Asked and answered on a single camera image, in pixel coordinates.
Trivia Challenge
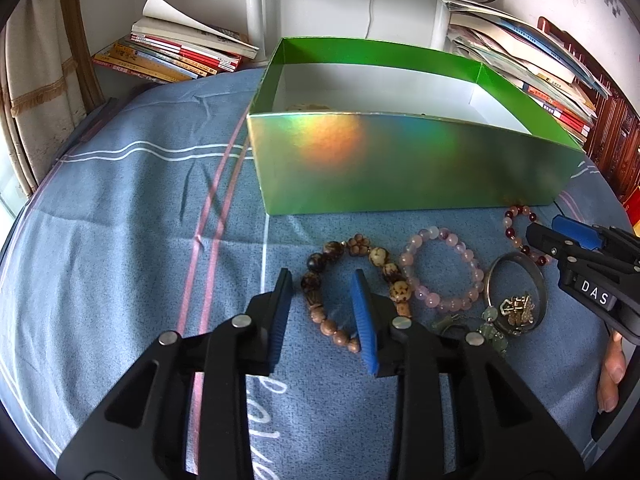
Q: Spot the blue striped bed sheet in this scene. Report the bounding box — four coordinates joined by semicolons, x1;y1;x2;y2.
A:
0;67;633;480

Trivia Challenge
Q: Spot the carved wooden headboard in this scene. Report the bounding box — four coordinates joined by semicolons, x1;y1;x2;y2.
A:
537;16;640;206

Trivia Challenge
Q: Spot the shiny green cardboard box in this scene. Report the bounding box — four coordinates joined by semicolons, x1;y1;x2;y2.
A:
246;36;586;216

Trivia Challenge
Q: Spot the small green pendant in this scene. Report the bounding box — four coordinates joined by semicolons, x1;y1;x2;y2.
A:
431;312;471;337

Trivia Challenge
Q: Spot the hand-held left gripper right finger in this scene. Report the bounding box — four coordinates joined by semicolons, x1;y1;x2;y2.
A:
350;269;586;480

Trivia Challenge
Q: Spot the red and white bead bracelet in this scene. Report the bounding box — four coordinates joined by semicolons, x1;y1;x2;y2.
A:
502;203;553;267

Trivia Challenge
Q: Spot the wooden bead bracelet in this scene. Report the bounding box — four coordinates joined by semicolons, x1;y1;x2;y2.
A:
300;233;414;356

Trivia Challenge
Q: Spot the beige curtain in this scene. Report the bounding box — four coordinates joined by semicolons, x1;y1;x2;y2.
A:
0;0;107;201

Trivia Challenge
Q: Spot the pile of books and magazines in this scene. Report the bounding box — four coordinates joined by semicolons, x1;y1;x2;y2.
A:
432;0;613;143

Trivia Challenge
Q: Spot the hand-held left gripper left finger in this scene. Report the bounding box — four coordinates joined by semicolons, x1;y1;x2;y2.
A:
57;267;296;480

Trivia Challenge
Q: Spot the stack of books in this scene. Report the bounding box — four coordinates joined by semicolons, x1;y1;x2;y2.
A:
92;0;261;85

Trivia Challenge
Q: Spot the green jade bead bracelet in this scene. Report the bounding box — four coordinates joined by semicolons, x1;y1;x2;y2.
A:
465;307;511;359

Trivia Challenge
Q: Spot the window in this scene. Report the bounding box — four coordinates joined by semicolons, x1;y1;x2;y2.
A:
0;125;27;221

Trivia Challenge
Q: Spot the white adjustable desk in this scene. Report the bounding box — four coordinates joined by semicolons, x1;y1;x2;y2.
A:
235;0;548;68

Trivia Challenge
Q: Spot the person's right hand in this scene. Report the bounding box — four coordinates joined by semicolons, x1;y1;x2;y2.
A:
597;332;627;414

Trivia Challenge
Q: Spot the gold charm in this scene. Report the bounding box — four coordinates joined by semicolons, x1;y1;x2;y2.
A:
500;294;536;329

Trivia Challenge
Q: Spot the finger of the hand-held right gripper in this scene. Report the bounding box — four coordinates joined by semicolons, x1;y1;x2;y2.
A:
552;214;634;252
525;222;594;267

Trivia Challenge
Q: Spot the silver bangle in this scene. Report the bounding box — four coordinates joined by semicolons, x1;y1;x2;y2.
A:
484;253;549;335

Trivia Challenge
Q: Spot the pink bead bracelet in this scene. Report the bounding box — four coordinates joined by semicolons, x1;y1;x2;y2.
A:
398;227;486;314

